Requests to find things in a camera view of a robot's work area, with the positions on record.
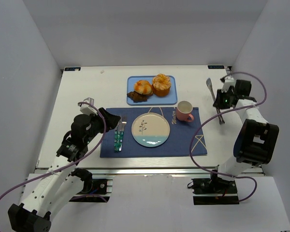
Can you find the dark label sticker right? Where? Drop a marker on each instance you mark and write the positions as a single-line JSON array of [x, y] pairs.
[[216, 67]]

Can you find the round orange striped bun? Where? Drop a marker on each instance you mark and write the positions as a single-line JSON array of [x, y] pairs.
[[143, 87]]

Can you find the pink ceramic mug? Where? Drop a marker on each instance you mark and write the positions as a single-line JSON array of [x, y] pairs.
[[183, 111]]

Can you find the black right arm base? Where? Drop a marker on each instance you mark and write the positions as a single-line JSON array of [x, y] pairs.
[[204, 193]]

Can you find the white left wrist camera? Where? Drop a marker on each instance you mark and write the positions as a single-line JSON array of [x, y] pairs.
[[87, 106]]

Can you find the dark label sticker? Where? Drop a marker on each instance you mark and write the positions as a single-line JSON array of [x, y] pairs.
[[216, 67], [72, 69]]

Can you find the metal serving tongs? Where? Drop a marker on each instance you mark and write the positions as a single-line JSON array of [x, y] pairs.
[[210, 87]]

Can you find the knife with green handle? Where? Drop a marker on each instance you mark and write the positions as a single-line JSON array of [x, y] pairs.
[[118, 135]]

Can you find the aluminium table rail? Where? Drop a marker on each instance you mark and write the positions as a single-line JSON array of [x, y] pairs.
[[146, 171]]

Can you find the sugared orange muffin bread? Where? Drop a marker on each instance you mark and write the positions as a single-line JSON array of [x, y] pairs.
[[161, 85]]

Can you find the dark label sticker left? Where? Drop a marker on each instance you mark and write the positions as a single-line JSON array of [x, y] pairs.
[[72, 69]]

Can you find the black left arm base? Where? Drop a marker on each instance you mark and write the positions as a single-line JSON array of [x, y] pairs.
[[98, 191]]

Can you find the cream and blue plate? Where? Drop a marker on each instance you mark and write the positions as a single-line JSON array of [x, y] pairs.
[[150, 130]]

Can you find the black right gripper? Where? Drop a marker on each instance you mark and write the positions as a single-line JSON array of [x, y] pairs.
[[219, 103]]

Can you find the brown chocolate croissant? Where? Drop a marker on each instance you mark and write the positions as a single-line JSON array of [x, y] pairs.
[[136, 97]]

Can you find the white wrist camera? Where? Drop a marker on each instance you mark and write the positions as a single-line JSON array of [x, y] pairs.
[[87, 106], [228, 82]]

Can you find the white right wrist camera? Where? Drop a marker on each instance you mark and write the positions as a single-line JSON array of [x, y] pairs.
[[228, 82]]

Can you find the light blue plastic tray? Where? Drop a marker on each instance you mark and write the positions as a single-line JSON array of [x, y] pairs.
[[170, 99]]

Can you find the spoon with green handle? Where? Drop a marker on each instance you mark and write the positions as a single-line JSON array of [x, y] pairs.
[[115, 131]]

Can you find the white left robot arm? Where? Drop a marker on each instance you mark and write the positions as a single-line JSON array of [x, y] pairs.
[[63, 179]]

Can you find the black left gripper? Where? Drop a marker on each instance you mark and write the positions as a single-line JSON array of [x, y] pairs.
[[102, 120]]

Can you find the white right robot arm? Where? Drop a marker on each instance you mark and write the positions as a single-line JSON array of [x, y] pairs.
[[257, 138]]

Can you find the fork with green handle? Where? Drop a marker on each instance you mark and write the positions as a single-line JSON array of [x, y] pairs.
[[124, 122]]

